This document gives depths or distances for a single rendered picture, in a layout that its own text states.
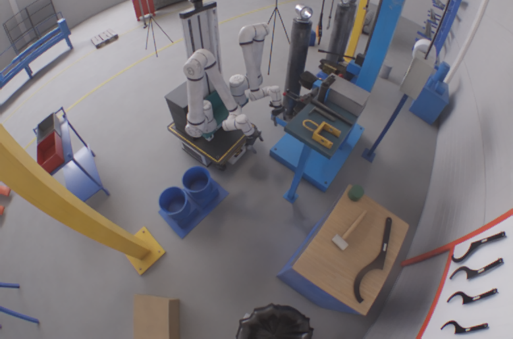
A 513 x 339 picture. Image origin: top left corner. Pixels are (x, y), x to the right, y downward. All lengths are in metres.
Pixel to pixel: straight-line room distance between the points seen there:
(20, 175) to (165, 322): 1.57
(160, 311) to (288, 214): 1.63
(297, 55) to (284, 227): 1.86
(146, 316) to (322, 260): 1.57
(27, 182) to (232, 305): 1.92
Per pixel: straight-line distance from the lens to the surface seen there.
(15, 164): 1.24
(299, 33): 2.36
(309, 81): 2.24
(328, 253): 1.40
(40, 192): 1.36
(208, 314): 2.31
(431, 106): 4.35
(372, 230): 1.56
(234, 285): 2.26
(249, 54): 1.84
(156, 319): 2.15
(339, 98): 1.89
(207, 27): 1.93
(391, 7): 1.95
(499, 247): 1.76
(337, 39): 3.66
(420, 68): 2.23
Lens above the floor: 2.25
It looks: 53 degrees down
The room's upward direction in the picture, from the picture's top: 2 degrees clockwise
